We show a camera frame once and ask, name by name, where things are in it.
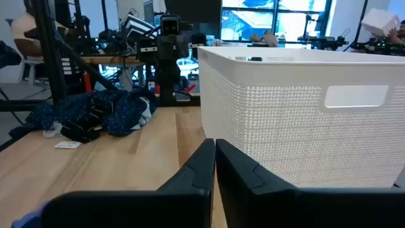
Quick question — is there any person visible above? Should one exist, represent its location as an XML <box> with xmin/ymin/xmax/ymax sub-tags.
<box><xmin>387</xmin><ymin>20</ymin><xmax>405</xmax><ymax>46</ymax></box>
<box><xmin>10</xmin><ymin>0</ymin><xmax>70</xmax><ymax>58</ymax></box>

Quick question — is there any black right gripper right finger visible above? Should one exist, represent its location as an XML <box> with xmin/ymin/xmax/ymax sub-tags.
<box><xmin>215</xmin><ymin>138</ymin><xmax>405</xmax><ymax>228</ymax></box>

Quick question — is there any white foam box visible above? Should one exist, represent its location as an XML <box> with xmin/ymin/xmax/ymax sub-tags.
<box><xmin>360</xmin><ymin>8</ymin><xmax>401</xmax><ymax>37</ymax></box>

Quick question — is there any dark computer monitor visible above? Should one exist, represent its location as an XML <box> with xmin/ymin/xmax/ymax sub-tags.
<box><xmin>163</xmin><ymin>0</ymin><xmax>223</xmax><ymax>41</ymax></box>

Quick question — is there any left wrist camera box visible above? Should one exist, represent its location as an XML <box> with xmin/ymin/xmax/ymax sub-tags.
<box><xmin>159</xmin><ymin>14</ymin><xmax>180</xmax><ymax>35</ymax></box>

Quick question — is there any white paper card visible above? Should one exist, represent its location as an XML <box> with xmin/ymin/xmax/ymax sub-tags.
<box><xmin>53</xmin><ymin>141</ymin><xmax>82</xmax><ymax>149</ymax></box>

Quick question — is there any white chair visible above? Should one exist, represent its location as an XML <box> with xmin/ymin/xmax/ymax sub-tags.
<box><xmin>18</xmin><ymin>56</ymin><xmax>46</xmax><ymax>86</ymax></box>

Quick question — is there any white perforated plastic basket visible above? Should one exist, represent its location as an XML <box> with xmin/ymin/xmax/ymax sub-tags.
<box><xmin>196</xmin><ymin>46</ymin><xmax>405</xmax><ymax>189</ymax></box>

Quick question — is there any wooden background desk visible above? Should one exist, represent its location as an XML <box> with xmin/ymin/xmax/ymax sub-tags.
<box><xmin>78</xmin><ymin>54</ymin><xmax>147</xmax><ymax>68</ymax></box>

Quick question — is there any grey white sock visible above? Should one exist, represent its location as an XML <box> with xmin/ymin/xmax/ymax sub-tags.
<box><xmin>42</xmin><ymin>122</ymin><xmax>63</xmax><ymax>139</ymax></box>

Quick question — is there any black striped sock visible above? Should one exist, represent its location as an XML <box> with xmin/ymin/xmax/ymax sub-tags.
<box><xmin>59</xmin><ymin>104</ymin><xmax>110</xmax><ymax>144</ymax></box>

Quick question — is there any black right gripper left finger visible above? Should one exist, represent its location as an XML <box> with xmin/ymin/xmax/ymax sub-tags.
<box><xmin>40</xmin><ymin>138</ymin><xmax>216</xmax><ymax>228</ymax></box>

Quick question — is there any navy dotted garment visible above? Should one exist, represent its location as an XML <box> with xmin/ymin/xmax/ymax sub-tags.
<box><xmin>8</xmin><ymin>87</ymin><xmax>158</xmax><ymax>143</ymax></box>

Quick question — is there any blue knit sock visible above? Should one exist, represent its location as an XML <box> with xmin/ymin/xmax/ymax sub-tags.
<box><xmin>11</xmin><ymin>201</ymin><xmax>51</xmax><ymax>228</ymax></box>

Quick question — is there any black aluminium frame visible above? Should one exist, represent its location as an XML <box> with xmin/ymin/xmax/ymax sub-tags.
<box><xmin>32</xmin><ymin>0</ymin><xmax>120</xmax><ymax>105</ymax></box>

